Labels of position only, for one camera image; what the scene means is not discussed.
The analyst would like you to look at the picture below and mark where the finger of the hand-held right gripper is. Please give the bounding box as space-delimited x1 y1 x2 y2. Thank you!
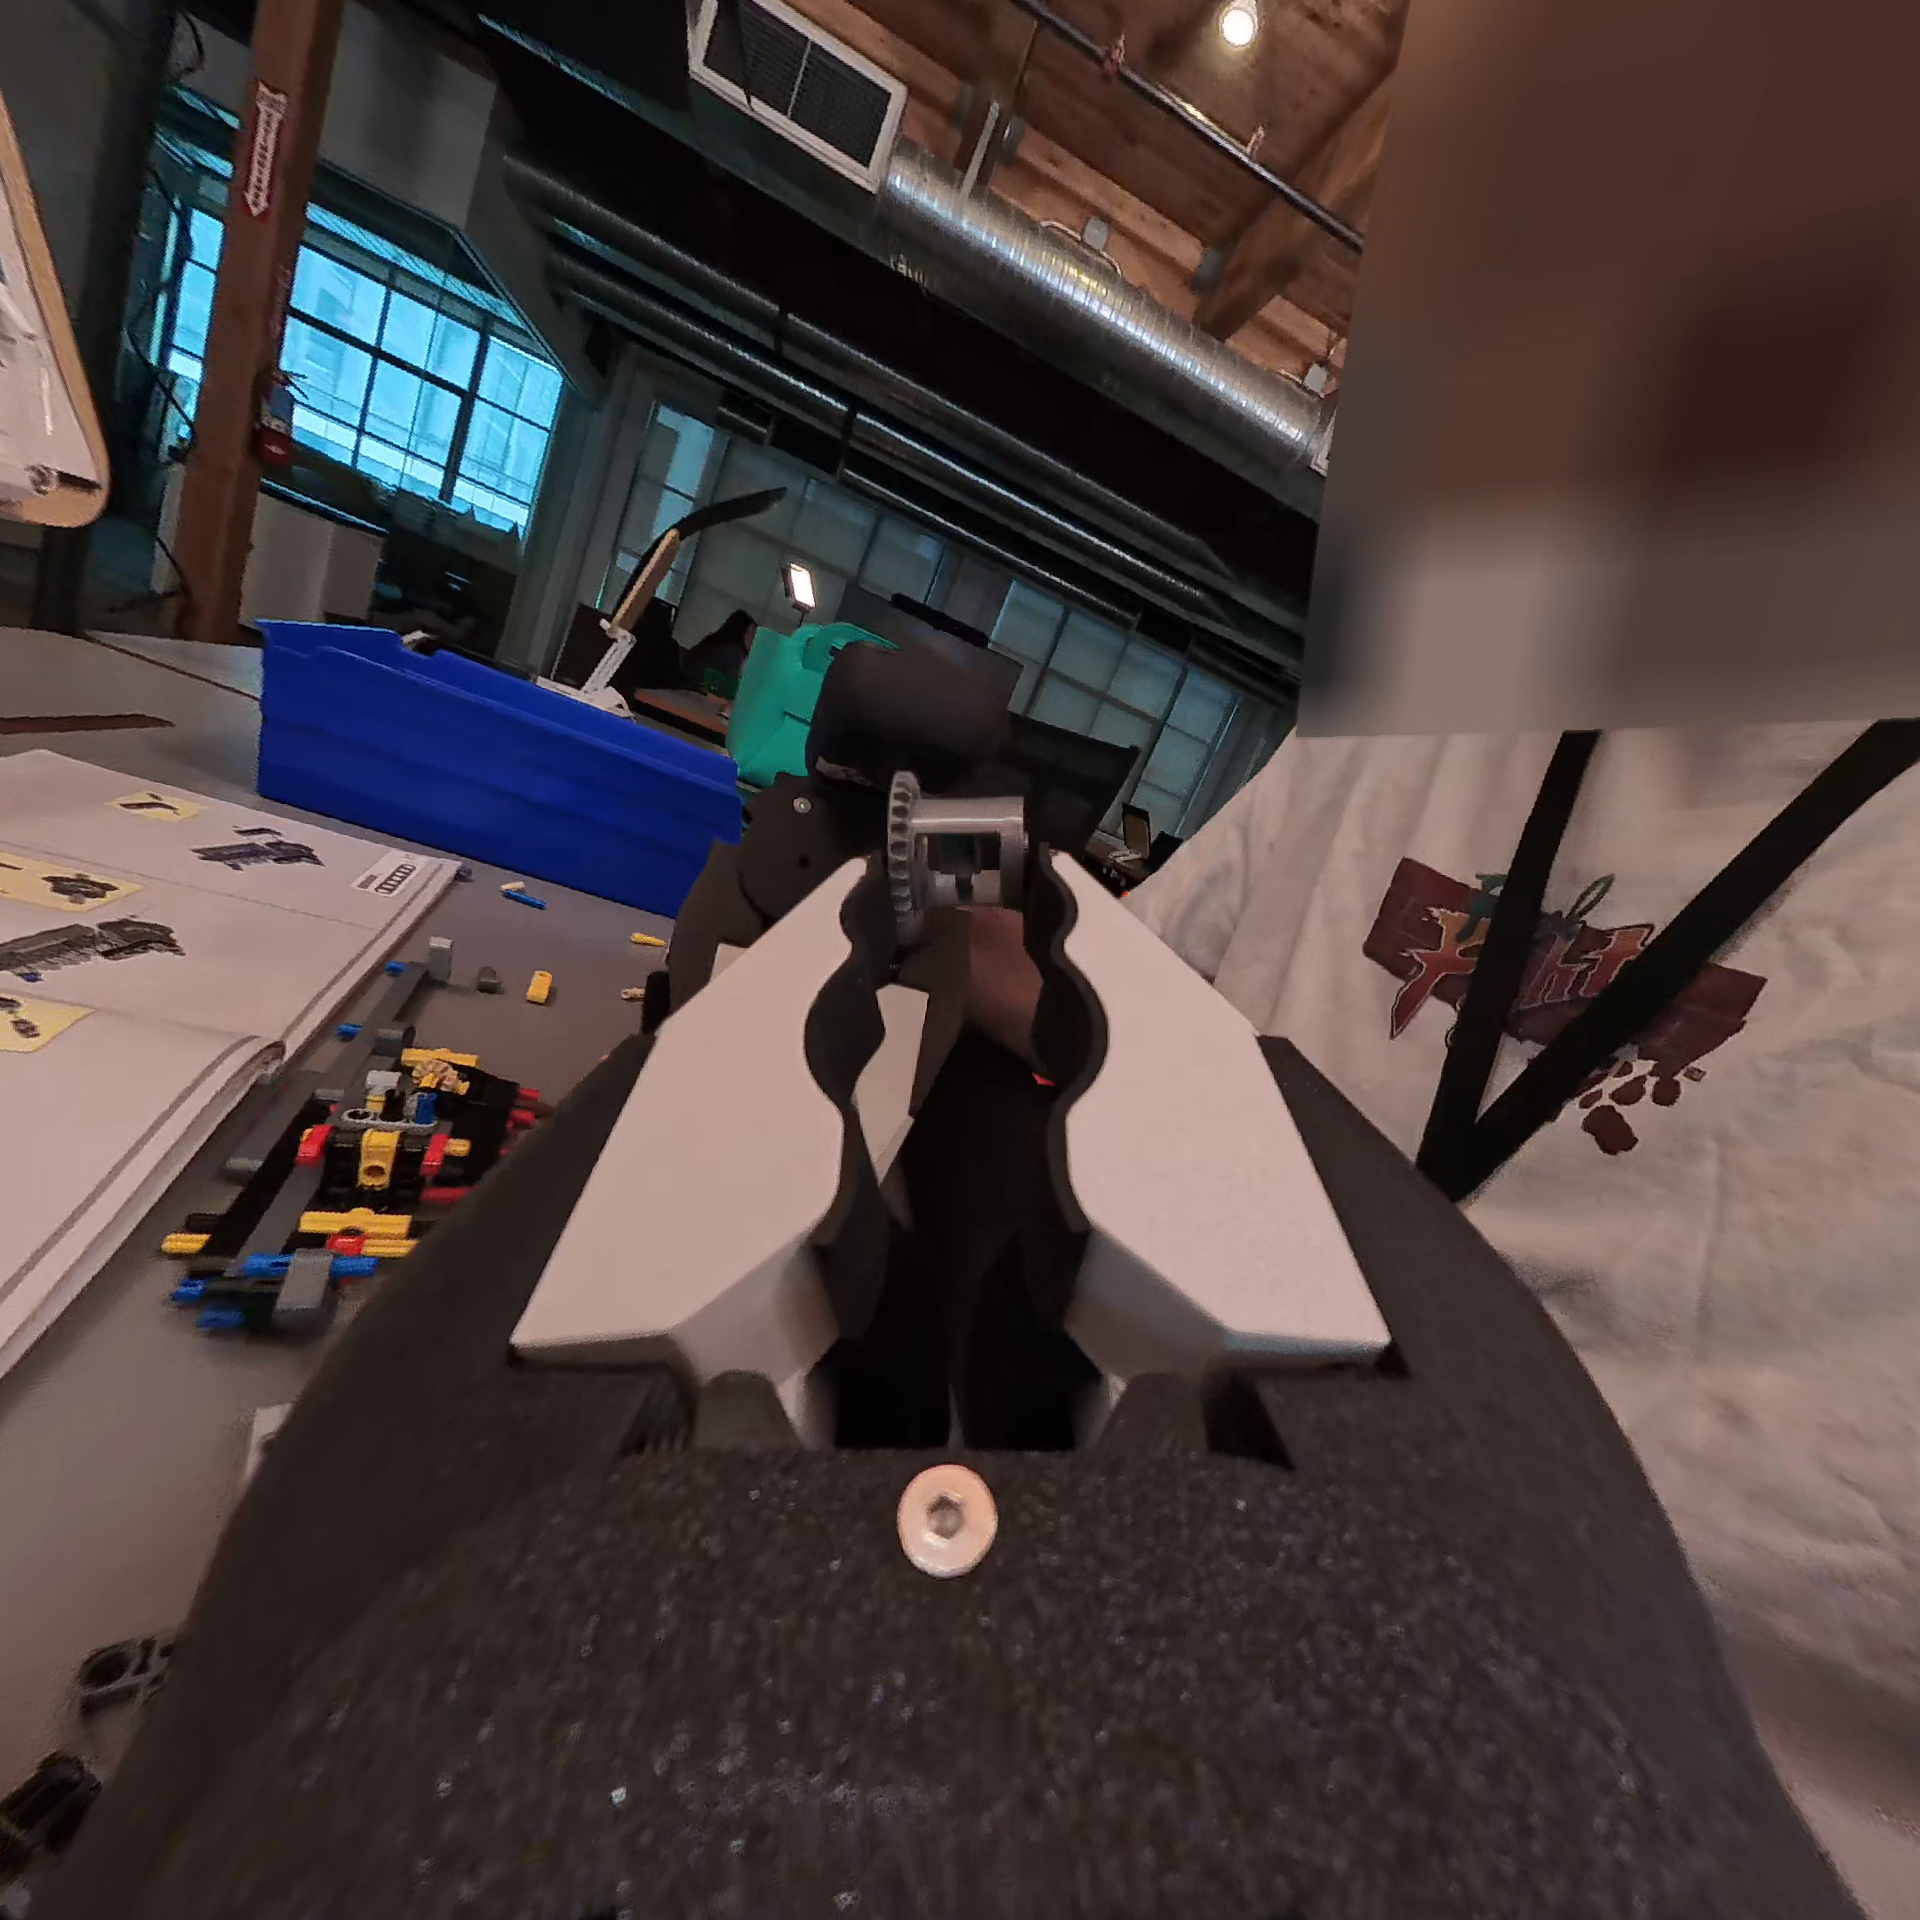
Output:
857 961 970 1194

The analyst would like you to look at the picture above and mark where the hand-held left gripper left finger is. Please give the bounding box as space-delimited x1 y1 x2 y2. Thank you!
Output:
510 857 904 1445

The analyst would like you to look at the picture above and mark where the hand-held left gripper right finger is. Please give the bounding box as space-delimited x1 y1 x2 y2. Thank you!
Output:
1027 853 1395 1390

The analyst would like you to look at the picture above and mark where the grey lego differential gear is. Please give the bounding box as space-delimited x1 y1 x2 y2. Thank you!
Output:
878 768 1034 962

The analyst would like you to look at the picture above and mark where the lego chassis assembly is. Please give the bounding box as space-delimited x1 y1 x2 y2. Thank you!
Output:
162 961 558 1337

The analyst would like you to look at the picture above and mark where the pile of dark lego beams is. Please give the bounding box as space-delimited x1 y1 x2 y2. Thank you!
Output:
0 1634 178 1855

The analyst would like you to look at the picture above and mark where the person's right hand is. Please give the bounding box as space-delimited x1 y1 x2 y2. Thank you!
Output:
960 909 1052 1074

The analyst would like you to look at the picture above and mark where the green plastic tote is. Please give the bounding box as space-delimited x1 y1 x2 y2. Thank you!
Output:
728 623 904 782

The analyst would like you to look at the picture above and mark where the blue plastic bin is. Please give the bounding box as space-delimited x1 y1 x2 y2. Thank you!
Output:
256 618 748 921

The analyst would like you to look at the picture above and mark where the white shirt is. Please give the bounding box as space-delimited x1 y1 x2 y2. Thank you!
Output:
1124 727 1920 1920

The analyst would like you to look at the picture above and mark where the instruction booklet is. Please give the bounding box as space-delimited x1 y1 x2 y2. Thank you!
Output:
0 750 465 1374

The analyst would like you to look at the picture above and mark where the ceiling air vent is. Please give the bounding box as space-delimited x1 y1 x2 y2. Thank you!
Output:
689 0 911 192

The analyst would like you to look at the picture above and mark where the wooden document board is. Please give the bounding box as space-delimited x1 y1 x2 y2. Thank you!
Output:
0 89 115 531

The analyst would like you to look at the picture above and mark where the black chest strap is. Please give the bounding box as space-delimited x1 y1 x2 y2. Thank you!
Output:
1418 720 1920 1202

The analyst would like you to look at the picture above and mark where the silver air duct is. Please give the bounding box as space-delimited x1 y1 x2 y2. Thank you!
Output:
878 143 1337 483

